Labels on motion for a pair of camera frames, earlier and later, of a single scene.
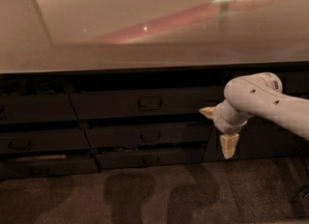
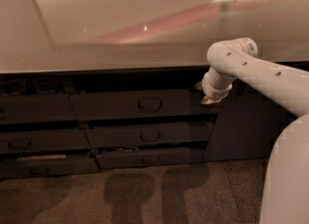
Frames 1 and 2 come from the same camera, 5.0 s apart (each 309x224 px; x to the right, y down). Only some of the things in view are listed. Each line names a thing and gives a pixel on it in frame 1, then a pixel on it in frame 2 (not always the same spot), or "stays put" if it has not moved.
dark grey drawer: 169,103 stays put
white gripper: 221,122 → 214,91
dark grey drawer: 152,158 stays put
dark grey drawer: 43,139 stays put
